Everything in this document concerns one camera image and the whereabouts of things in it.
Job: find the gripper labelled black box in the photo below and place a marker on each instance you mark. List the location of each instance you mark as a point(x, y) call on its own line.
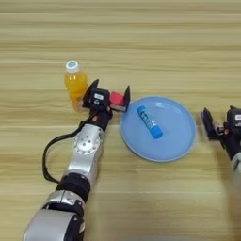
point(99, 98)
point(234, 116)

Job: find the orange juice bottle white cap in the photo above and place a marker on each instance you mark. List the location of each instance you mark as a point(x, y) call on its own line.
point(75, 84)

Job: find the red cube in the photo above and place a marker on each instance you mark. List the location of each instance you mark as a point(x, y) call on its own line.
point(117, 99)

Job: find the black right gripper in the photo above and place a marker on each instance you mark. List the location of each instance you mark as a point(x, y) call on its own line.
point(232, 139)

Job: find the left gripper labelled black box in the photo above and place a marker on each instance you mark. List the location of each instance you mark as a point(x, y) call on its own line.
point(99, 98)

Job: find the light blue round plate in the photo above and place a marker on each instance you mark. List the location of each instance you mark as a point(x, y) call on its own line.
point(175, 138)

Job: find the right gripper labelled black box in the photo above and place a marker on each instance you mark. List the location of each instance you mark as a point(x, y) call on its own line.
point(234, 116)

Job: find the blue glue stick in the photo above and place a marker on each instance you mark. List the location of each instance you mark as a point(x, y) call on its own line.
point(150, 122)

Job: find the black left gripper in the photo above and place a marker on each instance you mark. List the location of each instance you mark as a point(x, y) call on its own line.
point(102, 117)

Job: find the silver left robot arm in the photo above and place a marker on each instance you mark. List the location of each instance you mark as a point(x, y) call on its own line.
point(83, 157)

